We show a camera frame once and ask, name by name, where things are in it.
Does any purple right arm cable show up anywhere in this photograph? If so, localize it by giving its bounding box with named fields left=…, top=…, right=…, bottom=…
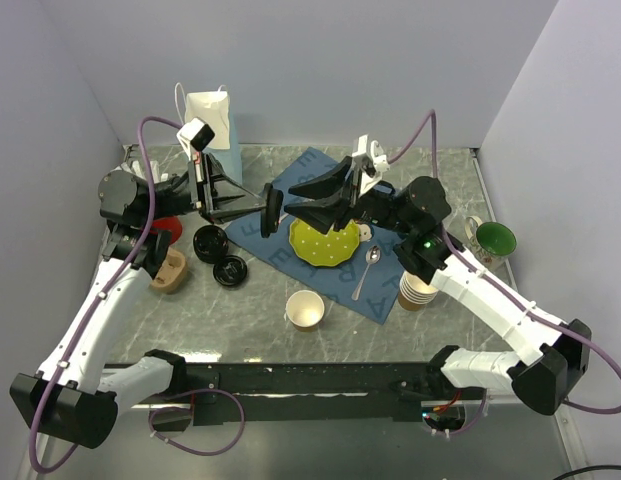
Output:
left=387, top=108, right=621, bottom=415

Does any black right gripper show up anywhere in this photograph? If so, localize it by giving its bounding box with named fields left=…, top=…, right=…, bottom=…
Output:
left=283, top=156, right=414, bottom=236

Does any blue white paper bag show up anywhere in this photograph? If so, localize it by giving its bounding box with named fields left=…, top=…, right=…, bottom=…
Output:
left=174, top=82, right=243, bottom=184

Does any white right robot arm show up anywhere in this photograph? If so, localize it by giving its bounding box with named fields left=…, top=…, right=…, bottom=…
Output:
left=284, top=157, right=591, bottom=415

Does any floral cream mug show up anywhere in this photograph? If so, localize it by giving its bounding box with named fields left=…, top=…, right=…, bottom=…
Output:
left=464, top=216, right=517, bottom=271

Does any brown paper cup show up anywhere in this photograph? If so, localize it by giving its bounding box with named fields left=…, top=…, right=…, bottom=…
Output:
left=284, top=290, right=325, bottom=332

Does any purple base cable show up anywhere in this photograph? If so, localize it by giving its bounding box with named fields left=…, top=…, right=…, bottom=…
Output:
left=148, top=389, right=246, bottom=456

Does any blue letter print cloth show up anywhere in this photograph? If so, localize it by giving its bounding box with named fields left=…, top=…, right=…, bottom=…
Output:
left=224, top=145, right=444, bottom=326

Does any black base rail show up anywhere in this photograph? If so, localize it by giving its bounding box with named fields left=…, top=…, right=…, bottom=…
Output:
left=102, top=359, right=491, bottom=426

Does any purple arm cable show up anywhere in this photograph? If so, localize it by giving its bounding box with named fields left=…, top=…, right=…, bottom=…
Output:
left=387, top=108, right=621, bottom=415
left=27, top=115, right=191, bottom=475

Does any silver spoon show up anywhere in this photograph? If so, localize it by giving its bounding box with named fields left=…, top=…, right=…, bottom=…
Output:
left=351, top=245, right=382, bottom=301

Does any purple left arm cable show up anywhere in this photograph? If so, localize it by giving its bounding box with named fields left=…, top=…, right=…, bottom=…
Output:
left=27, top=115, right=191, bottom=475

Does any black cup lid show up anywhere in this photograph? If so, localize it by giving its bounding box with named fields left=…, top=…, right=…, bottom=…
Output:
left=260, top=183, right=284, bottom=238

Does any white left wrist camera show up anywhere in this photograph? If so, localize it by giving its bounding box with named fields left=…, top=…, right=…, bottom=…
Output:
left=176, top=117, right=215, bottom=154

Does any red straw holder cup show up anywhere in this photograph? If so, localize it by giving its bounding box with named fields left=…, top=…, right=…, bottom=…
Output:
left=151, top=216, right=183, bottom=246

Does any stack of brown paper cups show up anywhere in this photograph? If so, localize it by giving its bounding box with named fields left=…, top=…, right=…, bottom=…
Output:
left=398, top=271, right=439, bottom=311

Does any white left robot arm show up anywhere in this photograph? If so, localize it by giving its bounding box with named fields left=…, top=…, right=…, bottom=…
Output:
left=10, top=154, right=273, bottom=449

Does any brown pulp cup carrier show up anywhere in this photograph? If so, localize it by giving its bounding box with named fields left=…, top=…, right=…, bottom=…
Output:
left=150, top=247, right=188, bottom=294

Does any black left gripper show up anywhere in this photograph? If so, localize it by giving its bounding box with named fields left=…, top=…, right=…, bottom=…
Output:
left=143, top=151, right=267, bottom=225

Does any stack of black lids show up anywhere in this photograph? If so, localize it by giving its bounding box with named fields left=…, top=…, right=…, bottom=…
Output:
left=193, top=225, right=229, bottom=264

